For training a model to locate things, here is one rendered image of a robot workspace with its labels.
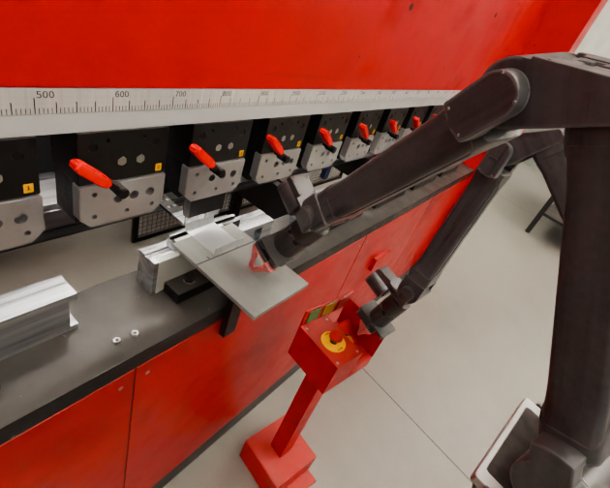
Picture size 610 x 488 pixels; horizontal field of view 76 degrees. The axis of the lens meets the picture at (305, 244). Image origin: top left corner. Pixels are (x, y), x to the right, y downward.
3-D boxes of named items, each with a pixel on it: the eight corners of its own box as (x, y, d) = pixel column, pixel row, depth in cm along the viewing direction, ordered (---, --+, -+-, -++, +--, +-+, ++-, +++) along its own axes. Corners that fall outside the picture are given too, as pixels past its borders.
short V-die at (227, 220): (174, 252, 89) (175, 241, 87) (166, 244, 90) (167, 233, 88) (238, 228, 103) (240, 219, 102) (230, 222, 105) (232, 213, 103)
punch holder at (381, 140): (372, 155, 137) (392, 109, 128) (353, 143, 140) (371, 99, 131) (390, 150, 148) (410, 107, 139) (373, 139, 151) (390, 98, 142)
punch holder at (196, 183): (183, 203, 77) (195, 125, 68) (158, 182, 81) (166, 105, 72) (238, 189, 89) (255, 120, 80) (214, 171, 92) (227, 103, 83)
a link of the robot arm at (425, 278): (519, 149, 71) (534, 148, 78) (492, 135, 73) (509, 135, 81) (407, 311, 94) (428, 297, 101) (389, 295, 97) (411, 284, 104)
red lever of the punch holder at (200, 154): (201, 147, 67) (228, 172, 76) (187, 137, 68) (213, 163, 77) (195, 155, 67) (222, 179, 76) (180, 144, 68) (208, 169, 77)
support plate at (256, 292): (253, 320, 77) (254, 317, 76) (171, 246, 87) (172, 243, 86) (307, 286, 90) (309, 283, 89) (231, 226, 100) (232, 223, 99)
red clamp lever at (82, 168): (82, 163, 52) (132, 192, 61) (67, 149, 54) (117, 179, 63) (74, 173, 52) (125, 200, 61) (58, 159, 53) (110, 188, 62)
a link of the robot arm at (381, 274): (414, 296, 92) (431, 286, 98) (384, 259, 96) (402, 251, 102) (383, 320, 100) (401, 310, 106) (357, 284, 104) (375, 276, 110)
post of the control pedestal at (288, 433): (279, 458, 144) (327, 370, 114) (270, 444, 147) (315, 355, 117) (291, 449, 148) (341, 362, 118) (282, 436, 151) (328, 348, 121)
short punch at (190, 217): (187, 226, 88) (193, 190, 82) (181, 222, 88) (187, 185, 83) (221, 215, 95) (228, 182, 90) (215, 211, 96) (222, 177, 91)
